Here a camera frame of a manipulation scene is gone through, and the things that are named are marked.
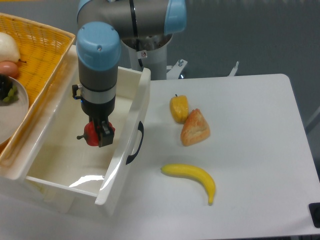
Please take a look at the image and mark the yellow toy banana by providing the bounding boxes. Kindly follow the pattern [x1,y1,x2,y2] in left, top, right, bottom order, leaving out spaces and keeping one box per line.
[161,163,216,206]

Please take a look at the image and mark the toy bread triangle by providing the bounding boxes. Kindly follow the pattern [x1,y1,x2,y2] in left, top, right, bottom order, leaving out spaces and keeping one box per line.
[180,108,211,147]

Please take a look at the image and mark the black corner object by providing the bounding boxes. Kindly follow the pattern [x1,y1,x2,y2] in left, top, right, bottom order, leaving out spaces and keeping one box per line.
[308,202,320,229]

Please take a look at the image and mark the white table bracket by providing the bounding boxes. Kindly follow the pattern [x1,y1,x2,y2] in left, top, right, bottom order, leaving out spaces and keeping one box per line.
[228,61,240,77]

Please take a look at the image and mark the yellow woven basket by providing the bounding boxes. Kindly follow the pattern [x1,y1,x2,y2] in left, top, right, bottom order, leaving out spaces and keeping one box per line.
[0,13,76,167]

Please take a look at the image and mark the white plate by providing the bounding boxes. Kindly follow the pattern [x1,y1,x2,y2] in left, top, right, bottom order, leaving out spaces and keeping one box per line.
[0,77,29,145]

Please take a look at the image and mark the red toy pepper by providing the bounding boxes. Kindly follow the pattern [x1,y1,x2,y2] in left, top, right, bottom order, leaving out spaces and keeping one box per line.
[76,120,115,148]

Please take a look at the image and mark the white drawer cabinet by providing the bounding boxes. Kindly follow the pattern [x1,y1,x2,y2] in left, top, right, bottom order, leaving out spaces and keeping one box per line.
[0,45,79,213]

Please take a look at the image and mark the open white drawer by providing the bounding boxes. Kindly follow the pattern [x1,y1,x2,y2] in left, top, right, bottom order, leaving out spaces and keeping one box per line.
[24,58,152,217]

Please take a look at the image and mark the yellow toy pepper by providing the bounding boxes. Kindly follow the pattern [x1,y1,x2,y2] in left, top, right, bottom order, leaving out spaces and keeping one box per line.
[169,95,189,124]

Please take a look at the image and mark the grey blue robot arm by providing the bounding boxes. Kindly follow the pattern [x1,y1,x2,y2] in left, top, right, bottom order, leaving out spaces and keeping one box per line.
[72,0,187,147]

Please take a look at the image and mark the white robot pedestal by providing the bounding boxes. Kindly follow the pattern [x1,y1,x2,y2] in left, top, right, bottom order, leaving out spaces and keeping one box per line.
[122,34,188,80]

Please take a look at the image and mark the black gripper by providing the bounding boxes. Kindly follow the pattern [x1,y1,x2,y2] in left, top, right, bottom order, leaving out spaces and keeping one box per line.
[80,97,116,148]

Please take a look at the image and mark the black drawer handle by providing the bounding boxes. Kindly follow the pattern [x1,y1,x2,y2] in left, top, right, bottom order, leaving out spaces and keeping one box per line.
[125,121,145,165]

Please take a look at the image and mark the dark toy grapes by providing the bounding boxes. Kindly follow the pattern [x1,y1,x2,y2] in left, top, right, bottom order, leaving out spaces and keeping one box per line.
[0,73,13,101]

